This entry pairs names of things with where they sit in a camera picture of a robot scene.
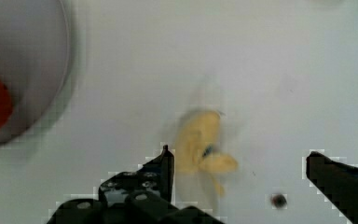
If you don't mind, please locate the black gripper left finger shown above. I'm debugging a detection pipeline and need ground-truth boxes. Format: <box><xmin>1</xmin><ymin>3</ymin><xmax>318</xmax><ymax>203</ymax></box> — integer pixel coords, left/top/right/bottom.
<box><xmin>46</xmin><ymin>146</ymin><xmax>224</xmax><ymax>224</ymax></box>

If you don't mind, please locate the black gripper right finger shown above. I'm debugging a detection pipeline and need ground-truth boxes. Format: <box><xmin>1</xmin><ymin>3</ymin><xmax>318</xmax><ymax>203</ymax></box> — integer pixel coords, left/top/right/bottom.
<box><xmin>306</xmin><ymin>151</ymin><xmax>358</xmax><ymax>224</ymax></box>

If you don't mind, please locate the yellow plush peeled banana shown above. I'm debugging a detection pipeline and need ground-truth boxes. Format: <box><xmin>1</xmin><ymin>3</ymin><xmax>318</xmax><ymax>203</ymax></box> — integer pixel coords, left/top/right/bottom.
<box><xmin>173</xmin><ymin>110</ymin><xmax>239</xmax><ymax>196</ymax></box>

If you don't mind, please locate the grey round plate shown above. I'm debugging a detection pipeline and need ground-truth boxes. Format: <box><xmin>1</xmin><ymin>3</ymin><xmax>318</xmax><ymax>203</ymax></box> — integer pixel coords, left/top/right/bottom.
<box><xmin>0</xmin><ymin>0</ymin><xmax>71</xmax><ymax>146</ymax></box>

